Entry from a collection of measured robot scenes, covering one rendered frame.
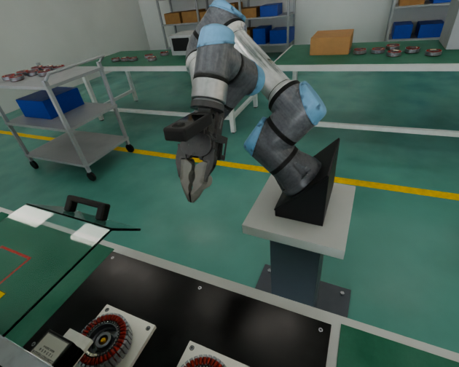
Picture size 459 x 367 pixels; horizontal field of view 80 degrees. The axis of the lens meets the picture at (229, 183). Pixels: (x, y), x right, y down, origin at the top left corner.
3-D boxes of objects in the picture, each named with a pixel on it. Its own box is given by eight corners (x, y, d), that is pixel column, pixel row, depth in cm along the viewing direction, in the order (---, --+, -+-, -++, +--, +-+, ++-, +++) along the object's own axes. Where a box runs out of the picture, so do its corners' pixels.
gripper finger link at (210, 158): (213, 183, 57) (219, 140, 56) (210, 183, 55) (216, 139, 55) (194, 179, 58) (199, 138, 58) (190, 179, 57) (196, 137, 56)
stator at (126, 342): (111, 312, 66) (105, 304, 64) (143, 333, 61) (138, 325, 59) (69, 357, 59) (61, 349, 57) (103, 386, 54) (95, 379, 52)
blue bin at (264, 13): (265, 14, 586) (265, 4, 575) (282, 13, 573) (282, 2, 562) (259, 17, 556) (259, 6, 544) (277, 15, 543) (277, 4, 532)
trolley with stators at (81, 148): (76, 143, 341) (33, 55, 282) (139, 152, 303) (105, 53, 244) (31, 168, 298) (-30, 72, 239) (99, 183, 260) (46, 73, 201)
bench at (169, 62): (135, 99, 459) (120, 51, 415) (261, 105, 375) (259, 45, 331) (95, 121, 394) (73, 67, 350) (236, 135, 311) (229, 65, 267)
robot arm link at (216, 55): (245, 36, 58) (219, 16, 52) (238, 88, 59) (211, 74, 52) (218, 42, 63) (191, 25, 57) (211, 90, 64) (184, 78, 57)
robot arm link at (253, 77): (229, 94, 75) (201, 81, 66) (257, 60, 70) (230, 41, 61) (243, 113, 72) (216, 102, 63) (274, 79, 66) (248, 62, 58)
